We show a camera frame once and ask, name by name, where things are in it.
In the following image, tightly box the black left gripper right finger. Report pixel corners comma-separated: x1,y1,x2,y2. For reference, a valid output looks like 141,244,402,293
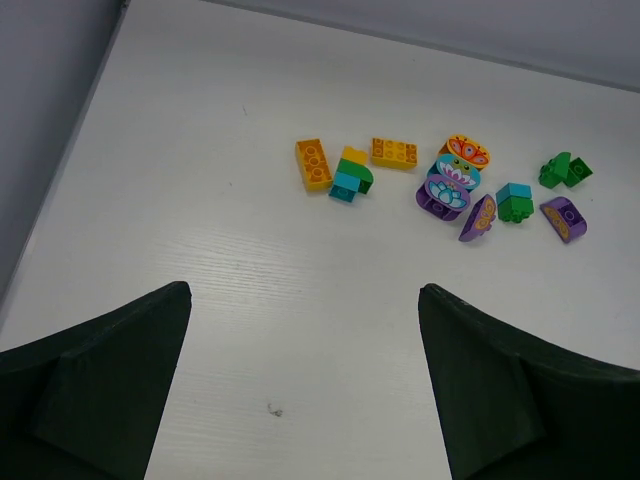
418,284,639,479

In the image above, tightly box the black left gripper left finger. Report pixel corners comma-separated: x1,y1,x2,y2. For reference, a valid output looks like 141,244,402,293
1,281,192,479

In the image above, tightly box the purple butterfly curved lego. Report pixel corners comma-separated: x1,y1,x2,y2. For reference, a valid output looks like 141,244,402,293
539,196,588,244

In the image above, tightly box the purple butterfly wing lego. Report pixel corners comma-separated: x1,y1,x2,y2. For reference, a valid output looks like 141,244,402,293
458,194,497,243

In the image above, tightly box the green square lego brick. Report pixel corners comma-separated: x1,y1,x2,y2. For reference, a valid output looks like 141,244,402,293
498,196,534,224

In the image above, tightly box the purple lotus oval lego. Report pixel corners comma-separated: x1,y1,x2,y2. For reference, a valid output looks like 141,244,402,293
416,174,471,222

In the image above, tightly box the teal lotus frog oval lego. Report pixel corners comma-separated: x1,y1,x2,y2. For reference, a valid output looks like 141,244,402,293
427,154,481,191

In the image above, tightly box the green hollow square lego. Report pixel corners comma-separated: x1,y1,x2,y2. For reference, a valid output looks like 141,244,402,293
564,157,593,188

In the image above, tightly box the teal square lego brick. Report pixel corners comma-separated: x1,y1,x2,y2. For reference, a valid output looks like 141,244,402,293
329,172,361,203

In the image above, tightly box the small yellow lego brick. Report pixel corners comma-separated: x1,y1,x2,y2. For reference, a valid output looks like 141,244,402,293
341,146,369,165

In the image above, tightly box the teal cube lego brick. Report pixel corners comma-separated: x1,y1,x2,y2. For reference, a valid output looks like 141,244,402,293
496,182,533,205

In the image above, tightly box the orange butterfly oval lego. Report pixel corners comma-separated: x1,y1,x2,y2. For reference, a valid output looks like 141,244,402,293
439,134,491,171

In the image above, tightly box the yellow flat lego brick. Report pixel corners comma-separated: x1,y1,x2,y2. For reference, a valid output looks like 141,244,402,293
370,137,418,171

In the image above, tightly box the yellow long lego brick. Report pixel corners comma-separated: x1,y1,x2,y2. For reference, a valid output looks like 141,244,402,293
295,139,333,192

